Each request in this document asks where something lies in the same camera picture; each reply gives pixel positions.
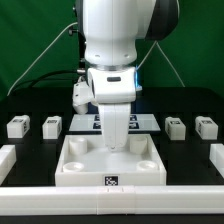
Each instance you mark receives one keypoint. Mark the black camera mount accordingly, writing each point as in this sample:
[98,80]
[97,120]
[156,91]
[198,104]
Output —
[81,70]

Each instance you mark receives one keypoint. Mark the white left block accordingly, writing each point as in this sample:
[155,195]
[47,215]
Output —
[7,160]

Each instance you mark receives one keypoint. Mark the white right block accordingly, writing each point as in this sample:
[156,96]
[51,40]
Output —
[217,157]

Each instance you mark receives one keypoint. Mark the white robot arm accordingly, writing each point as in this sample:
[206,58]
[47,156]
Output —
[110,29]

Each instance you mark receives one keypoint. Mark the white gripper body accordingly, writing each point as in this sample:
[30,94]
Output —
[112,92]

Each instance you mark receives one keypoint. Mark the white marker plate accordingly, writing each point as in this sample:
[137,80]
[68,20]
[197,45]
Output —
[91,122]

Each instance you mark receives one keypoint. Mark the white block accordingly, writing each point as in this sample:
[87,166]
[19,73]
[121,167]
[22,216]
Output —
[7,160]
[217,157]

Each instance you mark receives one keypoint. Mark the white front rail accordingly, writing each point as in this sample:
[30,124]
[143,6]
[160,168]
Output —
[111,200]

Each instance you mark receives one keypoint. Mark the white square tabletop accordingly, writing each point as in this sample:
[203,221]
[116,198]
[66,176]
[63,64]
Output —
[85,161]

